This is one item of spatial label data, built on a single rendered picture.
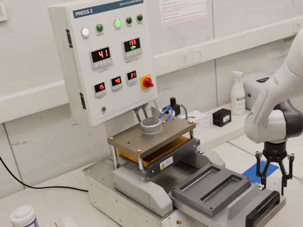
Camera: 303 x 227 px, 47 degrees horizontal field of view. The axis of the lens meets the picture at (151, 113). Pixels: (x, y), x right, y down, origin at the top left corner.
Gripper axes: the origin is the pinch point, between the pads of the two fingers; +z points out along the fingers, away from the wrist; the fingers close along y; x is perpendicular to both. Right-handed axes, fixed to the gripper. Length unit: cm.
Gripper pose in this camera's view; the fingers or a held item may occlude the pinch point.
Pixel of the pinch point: (273, 185)
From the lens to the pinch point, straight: 142.6
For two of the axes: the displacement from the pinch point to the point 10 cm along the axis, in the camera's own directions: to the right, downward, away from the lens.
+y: 9.4, 0.3, -3.5
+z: 1.2, 9.0, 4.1
